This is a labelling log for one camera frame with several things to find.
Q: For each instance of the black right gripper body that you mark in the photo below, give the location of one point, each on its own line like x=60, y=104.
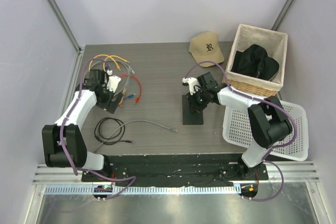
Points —
x=199, y=100

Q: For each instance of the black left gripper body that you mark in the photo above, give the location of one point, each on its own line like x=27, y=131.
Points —
x=104, y=102

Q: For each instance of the black network switch box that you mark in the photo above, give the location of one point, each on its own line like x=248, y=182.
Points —
x=190, y=117

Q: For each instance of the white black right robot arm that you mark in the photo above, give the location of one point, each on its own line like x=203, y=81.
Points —
x=229, y=97

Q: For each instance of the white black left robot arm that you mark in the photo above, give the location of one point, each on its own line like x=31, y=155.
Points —
x=63, y=143

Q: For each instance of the white plastic perforated basket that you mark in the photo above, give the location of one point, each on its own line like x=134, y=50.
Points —
x=262, y=127

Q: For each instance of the beige baseball cap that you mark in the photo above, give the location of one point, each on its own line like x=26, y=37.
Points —
x=204, y=47

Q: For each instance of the black cap in basket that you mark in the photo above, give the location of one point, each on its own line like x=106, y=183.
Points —
x=255, y=62

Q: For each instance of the wicker basket with liner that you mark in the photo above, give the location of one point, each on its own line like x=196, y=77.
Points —
x=275, y=43

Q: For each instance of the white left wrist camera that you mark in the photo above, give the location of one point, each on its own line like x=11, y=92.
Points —
x=112, y=81

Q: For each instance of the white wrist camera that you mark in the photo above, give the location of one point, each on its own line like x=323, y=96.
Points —
x=192, y=84
x=112, y=81

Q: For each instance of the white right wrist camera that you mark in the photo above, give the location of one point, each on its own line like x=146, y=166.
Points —
x=192, y=84

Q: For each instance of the black mounting base plate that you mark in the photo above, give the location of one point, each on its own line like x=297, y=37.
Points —
x=183, y=170

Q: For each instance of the aluminium front rail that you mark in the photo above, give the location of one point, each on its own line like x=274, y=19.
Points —
x=63, y=182

